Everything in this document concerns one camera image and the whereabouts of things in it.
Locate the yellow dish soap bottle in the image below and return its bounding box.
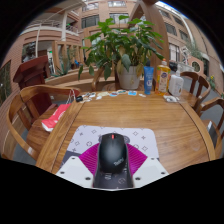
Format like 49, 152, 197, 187
155, 58, 172, 97

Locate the white pump dispenser bottle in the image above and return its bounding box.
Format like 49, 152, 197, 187
168, 69, 185, 98

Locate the blue squeeze tube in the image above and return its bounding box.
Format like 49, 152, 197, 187
143, 64, 155, 96

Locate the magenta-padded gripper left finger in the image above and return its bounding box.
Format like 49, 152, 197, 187
54, 143, 102, 189

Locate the dark red wooden lectern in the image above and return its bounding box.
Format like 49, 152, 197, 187
13, 54, 54, 116

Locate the red bag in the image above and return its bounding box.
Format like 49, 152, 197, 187
41, 103, 73, 132

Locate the yellow flowering plant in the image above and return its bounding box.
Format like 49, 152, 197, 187
208, 74, 217, 91

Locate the black flat box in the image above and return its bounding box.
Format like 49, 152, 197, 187
206, 119, 214, 133

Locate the wooden armchair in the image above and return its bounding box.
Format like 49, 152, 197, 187
91, 66, 118, 93
4, 84, 81, 161
196, 96, 224, 159
179, 70, 212, 111

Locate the green potted plant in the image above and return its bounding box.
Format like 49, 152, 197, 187
78, 14, 165, 91

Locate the grey bear-print mouse pad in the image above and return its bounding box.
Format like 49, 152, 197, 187
60, 124, 160, 190

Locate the small clear plastic packet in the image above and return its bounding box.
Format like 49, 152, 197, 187
163, 94, 180, 103

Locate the black computer mouse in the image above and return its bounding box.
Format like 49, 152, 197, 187
98, 132, 129, 174

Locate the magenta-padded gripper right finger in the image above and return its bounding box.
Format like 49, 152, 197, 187
125, 143, 170, 189

